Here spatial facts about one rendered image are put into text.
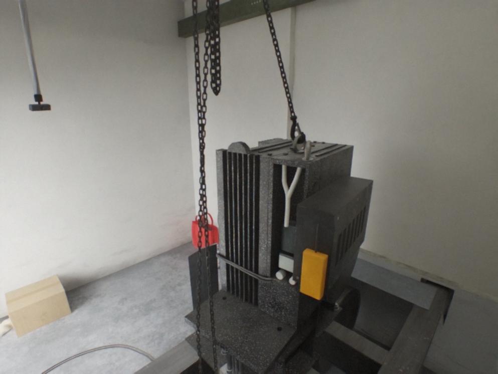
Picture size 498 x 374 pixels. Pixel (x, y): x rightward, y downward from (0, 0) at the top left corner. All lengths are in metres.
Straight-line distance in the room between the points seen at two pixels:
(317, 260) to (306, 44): 1.79
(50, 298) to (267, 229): 2.23
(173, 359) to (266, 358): 0.52
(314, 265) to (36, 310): 2.48
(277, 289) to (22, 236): 2.41
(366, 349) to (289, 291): 0.59
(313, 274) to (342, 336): 0.74
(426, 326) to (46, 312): 2.83
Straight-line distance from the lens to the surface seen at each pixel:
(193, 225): 3.50
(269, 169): 0.99
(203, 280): 1.59
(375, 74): 2.05
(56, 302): 2.95
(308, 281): 0.95
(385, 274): 2.15
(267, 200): 1.03
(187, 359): 1.49
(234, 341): 1.21
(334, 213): 0.84
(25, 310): 2.92
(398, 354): 1.64
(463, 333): 2.31
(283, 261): 1.13
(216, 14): 0.82
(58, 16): 2.98
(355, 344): 1.60
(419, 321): 1.86
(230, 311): 1.33
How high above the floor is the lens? 1.80
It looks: 18 degrees down
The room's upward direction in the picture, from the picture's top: straight up
